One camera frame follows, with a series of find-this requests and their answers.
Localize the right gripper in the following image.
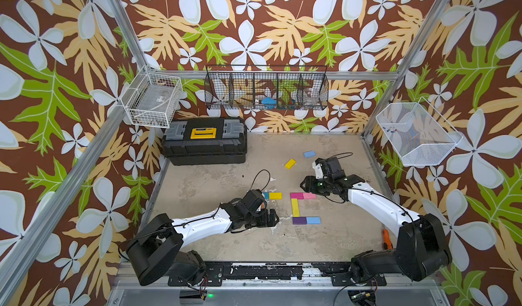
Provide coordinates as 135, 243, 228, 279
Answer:
298, 174, 333, 195

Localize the pink block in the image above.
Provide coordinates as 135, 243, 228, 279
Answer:
303, 193, 316, 200

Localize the magenta block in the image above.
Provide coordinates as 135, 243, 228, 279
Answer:
290, 193, 304, 200

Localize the small yellow block top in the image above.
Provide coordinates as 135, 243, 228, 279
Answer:
285, 159, 296, 169

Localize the light blue block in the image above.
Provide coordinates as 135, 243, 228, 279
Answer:
306, 216, 322, 224
303, 150, 316, 159

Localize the long yellow block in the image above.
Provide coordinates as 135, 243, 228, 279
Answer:
291, 199, 300, 218

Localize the purple block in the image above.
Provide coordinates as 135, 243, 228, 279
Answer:
292, 217, 307, 225

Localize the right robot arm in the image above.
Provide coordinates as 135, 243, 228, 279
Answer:
300, 156, 452, 284

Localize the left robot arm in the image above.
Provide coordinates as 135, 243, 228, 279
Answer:
125, 190, 279, 286

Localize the blue object in basket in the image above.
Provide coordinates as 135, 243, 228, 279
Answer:
261, 97, 277, 110

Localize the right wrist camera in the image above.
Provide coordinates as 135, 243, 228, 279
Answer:
312, 161, 324, 180

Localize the orange handled tool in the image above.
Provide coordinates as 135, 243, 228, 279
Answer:
382, 229, 393, 250

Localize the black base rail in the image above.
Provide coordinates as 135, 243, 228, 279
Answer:
168, 260, 387, 287

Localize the black toolbox yellow handle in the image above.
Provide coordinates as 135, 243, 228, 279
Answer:
162, 118, 247, 166

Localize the black wire basket rear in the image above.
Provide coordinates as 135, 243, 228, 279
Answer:
203, 65, 330, 110

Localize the white wire basket right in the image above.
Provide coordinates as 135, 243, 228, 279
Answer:
376, 98, 464, 167

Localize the white wire basket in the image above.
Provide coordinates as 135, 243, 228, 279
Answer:
122, 67, 183, 129
376, 98, 464, 167

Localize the white wire basket left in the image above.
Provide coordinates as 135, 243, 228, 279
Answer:
122, 67, 183, 129

